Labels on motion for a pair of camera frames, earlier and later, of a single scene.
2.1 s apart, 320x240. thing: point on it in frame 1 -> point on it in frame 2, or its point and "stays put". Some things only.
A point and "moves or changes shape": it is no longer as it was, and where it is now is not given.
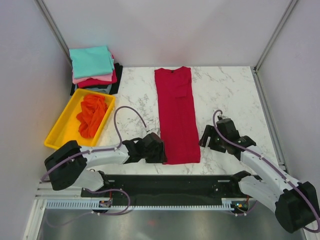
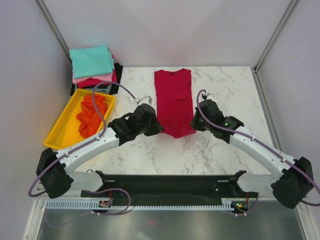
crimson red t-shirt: (177, 116) moves or changes shape
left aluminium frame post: (53, 27) stays put
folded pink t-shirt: (107, 77) stays put
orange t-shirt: (91, 118) stays put
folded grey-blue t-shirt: (101, 90) stays put
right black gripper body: (210, 139) -> (198, 121)
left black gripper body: (157, 152) -> (152, 124)
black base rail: (166, 189) stays put
